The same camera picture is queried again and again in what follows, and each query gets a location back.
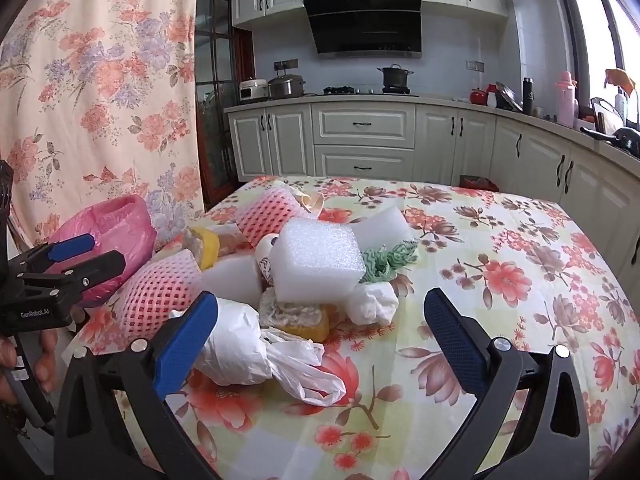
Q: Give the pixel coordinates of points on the black wok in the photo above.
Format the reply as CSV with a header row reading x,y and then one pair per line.
x,y
627,140

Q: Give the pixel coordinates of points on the white lower cabinets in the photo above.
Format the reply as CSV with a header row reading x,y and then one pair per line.
x,y
365,125

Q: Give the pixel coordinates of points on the wide wall socket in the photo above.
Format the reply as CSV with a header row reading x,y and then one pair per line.
x,y
286,64

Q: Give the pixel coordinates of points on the person's left hand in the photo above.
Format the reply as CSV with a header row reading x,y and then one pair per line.
x,y
47,360

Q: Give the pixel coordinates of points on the small wall socket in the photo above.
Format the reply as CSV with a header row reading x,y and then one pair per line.
x,y
475,65

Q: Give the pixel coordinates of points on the steel pot lid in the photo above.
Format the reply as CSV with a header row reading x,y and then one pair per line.
x,y
507,95

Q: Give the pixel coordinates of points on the red kettle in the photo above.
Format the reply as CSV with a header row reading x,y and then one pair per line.
x,y
478,96

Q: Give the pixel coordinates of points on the pink-lined trash bin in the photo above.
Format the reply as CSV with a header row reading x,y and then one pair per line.
x,y
120,230

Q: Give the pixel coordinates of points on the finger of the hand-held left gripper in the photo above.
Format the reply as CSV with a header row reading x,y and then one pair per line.
x,y
70,249
100,266

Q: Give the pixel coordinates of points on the kitchen window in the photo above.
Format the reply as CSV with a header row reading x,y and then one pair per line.
x,y
595,35

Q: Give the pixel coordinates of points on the white rice cooker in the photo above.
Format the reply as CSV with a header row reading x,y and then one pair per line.
x,y
255,91

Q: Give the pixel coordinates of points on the wooden glass door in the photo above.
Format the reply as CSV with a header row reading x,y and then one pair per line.
x,y
215,60

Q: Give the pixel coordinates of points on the black range hood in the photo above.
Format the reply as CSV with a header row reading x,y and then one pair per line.
x,y
365,25

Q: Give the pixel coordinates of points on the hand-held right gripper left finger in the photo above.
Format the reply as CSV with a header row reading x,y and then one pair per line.
x,y
186,345

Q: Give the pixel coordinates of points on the black gas stove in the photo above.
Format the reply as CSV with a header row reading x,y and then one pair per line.
x,y
340,91

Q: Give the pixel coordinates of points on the thick white foam block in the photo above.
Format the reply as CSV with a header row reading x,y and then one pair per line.
x,y
320,260

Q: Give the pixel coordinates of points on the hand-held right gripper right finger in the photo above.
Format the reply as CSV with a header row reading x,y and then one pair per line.
x,y
455,342

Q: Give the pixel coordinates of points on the thin white foam sheet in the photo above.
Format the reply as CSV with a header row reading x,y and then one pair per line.
x,y
385,225

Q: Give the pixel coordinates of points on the yellow scouring sponge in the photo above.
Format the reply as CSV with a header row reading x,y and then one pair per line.
x,y
207,247
305,327

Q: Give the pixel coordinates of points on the pink foam fruit net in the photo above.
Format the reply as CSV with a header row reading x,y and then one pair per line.
x,y
265,212
160,290

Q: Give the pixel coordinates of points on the orange rag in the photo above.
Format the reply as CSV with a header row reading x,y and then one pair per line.
x,y
620,79

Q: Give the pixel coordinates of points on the pink thermos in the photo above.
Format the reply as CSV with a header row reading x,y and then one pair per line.
x,y
566,105

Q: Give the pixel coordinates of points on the small white bottle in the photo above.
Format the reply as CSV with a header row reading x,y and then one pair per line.
x,y
492,99

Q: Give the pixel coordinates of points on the white plastic bag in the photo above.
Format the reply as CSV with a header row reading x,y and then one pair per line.
x,y
240,345

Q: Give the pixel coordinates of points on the floral curtain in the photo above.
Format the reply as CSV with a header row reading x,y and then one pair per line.
x,y
100,85

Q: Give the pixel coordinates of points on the black thermos bottle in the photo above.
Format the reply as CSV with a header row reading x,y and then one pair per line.
x,y
527,97

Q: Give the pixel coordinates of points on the black cooking pot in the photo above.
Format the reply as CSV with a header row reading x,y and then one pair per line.
x,y
395,80

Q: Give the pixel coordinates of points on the steel pressure cooker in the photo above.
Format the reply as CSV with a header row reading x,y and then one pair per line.
x,y
287,87

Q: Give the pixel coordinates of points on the white tissue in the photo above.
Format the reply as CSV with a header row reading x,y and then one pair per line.
x,y
370,305

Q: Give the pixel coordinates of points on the red floor bin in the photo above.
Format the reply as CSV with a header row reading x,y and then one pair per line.
x,y
477,182

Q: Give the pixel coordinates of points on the beige paper wrapper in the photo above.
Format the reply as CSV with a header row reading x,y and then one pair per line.
x,y
309,201

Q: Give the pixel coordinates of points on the floral tablecloth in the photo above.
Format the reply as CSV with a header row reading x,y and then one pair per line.
x,y
500,260

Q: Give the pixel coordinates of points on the white printed paper cup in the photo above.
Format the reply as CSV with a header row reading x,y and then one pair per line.
x,y
267,250

